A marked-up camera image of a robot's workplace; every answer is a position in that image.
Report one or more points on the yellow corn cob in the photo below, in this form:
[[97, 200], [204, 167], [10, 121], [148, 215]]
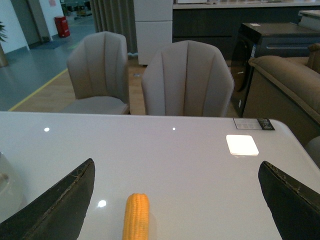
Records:
[[136, 217]]

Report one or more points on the beige chair right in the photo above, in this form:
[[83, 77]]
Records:
[[187, 78]]

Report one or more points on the blue door mat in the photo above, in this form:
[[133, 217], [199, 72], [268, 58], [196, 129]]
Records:
[[51, 45]]

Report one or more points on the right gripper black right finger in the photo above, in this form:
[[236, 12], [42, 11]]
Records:
[[295, 208]]

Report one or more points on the red bin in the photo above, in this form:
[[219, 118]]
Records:
[[62, 26]]

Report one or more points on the beige chair left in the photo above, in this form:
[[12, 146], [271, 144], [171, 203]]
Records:
[[99, 72]]

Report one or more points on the beige chair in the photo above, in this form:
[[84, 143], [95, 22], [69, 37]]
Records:
[[187, 78], [99, 72]]

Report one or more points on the table label sticker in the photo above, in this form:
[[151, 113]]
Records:
[[253, 124]]

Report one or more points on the gold plant pot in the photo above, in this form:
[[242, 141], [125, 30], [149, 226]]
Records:
[[3, 58]]

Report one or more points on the dark kitchen counter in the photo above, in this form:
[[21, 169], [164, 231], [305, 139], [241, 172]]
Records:
[[218, 24]]

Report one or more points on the grey curtain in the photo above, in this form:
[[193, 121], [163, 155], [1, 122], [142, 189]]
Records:
[[116, 16]]

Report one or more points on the white cabinet column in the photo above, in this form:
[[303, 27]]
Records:
[[154, 27]]

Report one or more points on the black appliance box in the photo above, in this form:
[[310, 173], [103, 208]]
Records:
[[265, 44]]

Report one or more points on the steel cream pot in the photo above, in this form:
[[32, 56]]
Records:
[[12, 197]]

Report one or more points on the green potted plant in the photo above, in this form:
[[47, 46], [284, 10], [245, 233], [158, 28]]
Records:
[[3, 35]]

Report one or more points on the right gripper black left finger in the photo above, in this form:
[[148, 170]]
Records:
[[57, 214]]

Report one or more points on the tan sofa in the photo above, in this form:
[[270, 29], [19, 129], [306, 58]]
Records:
[[290, 94]]

